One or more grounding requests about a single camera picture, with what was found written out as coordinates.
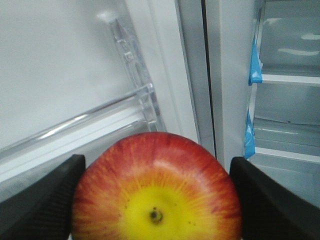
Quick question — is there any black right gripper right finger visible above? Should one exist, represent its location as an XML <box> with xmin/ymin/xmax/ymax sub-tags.
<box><xmin>229</xmin><ymin>157</ymin><xmax>320</xmax><ymax>240</ymax></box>

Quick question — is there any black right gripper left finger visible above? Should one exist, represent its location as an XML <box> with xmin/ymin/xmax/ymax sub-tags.
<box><xmin>0</xmin><ymin>154</ymin><xmax>86</xmax><ymax>240</ymax></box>

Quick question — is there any red yellow apple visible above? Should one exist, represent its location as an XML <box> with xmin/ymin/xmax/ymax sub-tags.
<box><xmin>71</xmin><ymin>132</ymin><xmax>242</xmax><ymax>240</ymax></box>

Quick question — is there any grey fridge door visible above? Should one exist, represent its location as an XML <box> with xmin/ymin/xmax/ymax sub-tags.
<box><xmin>0</xmin><ymin>0</ymin><xmax>211</xmax><ymax>203</ymax></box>

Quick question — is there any fridge body white interior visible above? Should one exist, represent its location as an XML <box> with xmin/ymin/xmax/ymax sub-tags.
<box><xmin>204</xmin><ymin>0</ymin><xmax>320</xmax><ymax>206</ymax></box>

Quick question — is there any clear door shelf bin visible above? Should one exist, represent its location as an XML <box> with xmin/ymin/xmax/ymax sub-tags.
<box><xmin>0</xmin><ymin>19</ymin><xmax>165</xmax><ymax>190</ymax></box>

